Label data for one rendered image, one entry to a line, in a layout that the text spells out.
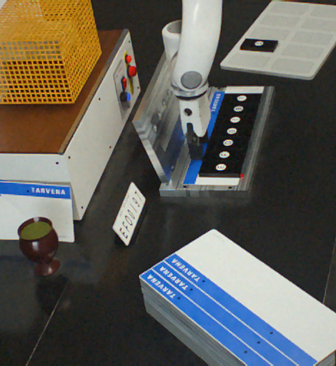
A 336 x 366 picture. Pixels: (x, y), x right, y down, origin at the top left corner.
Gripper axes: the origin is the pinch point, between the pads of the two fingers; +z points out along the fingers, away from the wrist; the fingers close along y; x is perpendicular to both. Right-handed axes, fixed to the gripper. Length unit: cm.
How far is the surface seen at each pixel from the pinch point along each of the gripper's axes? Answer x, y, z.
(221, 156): -6.1, -3.5, 0.9
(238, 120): -7.4, 11.8, 0.9
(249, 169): -13.1, -7.0, 1.9
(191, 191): -0.8, -14.7, 2.7
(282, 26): -11, 64, 3
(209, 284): -13, -53, -6
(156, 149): 6.1, -13.5, -8.2
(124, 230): 10.4, -31.3, 0.6
